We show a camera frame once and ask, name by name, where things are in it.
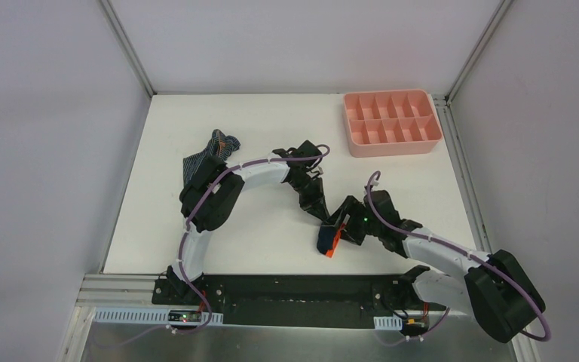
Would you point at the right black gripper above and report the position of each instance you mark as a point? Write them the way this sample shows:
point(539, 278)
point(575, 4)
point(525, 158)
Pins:
point(344, 225)

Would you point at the right white cable duct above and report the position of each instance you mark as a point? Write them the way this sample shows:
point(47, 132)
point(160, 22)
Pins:
point(388, 323)

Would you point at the navy orange underwear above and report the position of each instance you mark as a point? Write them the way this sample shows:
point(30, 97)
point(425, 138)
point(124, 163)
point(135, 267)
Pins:
point(328, 238)

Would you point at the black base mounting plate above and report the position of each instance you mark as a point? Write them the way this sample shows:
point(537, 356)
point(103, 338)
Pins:
point(328, 301)

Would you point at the aluminium frame rail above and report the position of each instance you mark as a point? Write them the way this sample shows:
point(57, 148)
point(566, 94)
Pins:
point(142, 290)

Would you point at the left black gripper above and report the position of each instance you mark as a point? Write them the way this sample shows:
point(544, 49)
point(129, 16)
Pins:
point(311, 200)

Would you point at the left white cable duct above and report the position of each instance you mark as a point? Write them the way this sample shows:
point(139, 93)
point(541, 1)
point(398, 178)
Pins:
point(157, 316)

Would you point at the white cable duct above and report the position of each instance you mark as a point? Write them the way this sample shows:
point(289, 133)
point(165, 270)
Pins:
point(388, 323)
point(157, 316)

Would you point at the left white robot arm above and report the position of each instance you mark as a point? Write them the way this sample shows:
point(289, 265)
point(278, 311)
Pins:
point(209, 197)

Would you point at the striped blue underwear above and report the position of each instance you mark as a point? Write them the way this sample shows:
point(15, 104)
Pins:
point(219, 145)

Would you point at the pink divided organizer tray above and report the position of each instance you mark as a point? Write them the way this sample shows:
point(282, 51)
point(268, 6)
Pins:
point(390, 123)

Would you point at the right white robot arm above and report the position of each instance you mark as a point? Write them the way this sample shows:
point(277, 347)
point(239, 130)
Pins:
point(492, 288)

